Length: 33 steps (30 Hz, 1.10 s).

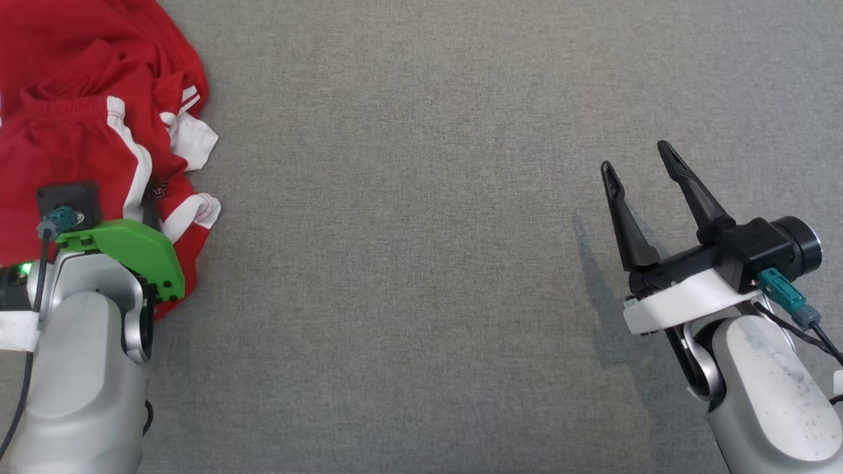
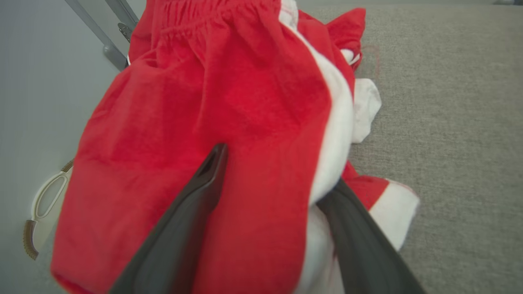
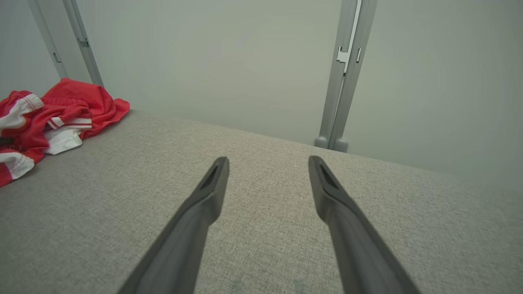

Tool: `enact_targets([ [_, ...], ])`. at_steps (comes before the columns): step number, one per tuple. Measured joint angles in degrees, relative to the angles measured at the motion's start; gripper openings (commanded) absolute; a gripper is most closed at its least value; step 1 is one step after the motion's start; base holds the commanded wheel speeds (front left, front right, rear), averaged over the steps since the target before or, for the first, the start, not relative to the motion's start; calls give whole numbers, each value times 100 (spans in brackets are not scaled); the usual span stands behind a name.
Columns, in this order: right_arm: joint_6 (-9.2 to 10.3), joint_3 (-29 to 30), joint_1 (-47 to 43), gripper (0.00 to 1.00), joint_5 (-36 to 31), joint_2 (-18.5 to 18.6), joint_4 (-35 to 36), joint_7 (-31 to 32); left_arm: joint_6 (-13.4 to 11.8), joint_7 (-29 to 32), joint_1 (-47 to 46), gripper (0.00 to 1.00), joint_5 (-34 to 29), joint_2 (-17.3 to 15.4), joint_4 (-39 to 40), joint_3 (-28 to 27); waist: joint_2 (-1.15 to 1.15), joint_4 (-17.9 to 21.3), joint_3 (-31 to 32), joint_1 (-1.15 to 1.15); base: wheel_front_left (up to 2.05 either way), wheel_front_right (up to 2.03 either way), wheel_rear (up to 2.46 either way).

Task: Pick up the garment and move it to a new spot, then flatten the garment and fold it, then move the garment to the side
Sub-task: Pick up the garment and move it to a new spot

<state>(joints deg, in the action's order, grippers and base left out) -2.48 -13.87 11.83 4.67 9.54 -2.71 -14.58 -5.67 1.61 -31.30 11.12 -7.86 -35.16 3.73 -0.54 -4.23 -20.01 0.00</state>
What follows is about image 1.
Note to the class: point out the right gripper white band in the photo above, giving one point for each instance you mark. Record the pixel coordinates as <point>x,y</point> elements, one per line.
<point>678,296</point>

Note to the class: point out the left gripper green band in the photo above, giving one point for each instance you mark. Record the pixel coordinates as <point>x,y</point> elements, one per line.
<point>138,250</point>

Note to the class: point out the red shorts with white stripes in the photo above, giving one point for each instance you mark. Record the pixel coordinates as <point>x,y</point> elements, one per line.
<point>66,151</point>

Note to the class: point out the grey fabric sofa seat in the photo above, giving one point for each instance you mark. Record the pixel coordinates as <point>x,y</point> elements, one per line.
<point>428,197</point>

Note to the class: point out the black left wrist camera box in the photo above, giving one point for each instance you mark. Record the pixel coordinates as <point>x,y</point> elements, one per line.
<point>69,194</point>

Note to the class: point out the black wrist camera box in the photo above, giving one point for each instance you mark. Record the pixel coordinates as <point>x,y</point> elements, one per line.
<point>69,194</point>
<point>757,253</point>

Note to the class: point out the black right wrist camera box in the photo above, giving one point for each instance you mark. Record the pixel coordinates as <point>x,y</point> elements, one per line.
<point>757,253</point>

